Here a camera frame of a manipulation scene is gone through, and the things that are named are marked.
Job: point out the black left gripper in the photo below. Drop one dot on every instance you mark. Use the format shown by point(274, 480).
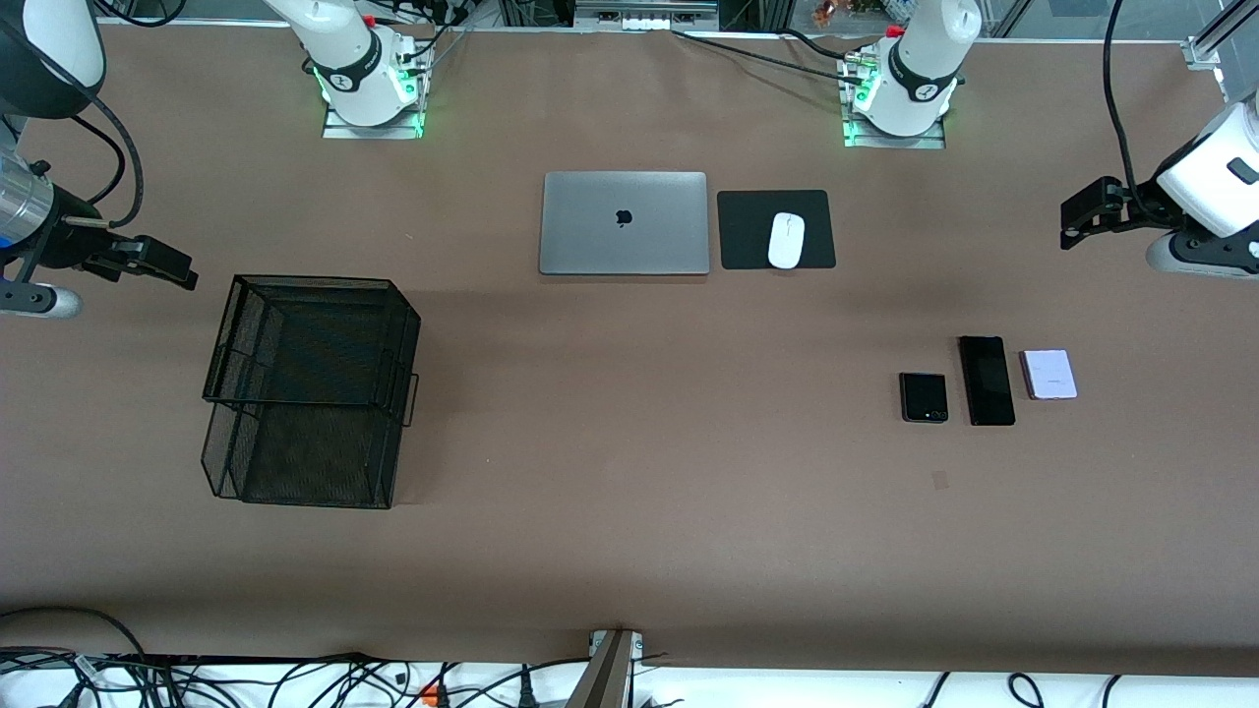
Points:
point(1131, 208)

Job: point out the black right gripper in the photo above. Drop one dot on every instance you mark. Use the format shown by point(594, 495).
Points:
point(67, 239)

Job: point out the pink white flip phone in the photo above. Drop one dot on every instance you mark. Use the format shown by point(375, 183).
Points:
point(1049, 375)

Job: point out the long black smartphone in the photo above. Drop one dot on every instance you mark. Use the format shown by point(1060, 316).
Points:
point(987, 381)

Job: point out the small black flip phone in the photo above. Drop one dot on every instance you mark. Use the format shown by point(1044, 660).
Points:
point(924, 396)

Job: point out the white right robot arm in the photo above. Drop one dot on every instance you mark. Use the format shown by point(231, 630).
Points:
point(354, 59)

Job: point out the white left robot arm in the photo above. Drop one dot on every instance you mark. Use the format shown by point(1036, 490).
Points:
point(920, 69)

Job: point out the black mesh two-tier basket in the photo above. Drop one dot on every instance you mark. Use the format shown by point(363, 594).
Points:
point(315, 393)

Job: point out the white computer mouse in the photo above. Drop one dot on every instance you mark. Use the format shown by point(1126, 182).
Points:
point(786, 240)

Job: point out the black mouse pad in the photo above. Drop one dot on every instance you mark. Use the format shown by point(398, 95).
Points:
point(748, 231)

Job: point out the grey closed laptop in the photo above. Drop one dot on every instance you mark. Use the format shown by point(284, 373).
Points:
point(624, 241)

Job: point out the white power strip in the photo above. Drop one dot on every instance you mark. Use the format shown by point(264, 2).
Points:
point(644, 18)

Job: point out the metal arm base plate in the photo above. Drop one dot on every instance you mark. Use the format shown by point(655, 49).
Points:
point(339, 131)
point(929, 143)

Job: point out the aluminium frame corner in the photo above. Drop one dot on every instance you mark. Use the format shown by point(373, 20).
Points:
point(1210, 44)

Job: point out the grey metal camera mount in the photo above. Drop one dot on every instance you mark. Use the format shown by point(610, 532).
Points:
point(615, 659)

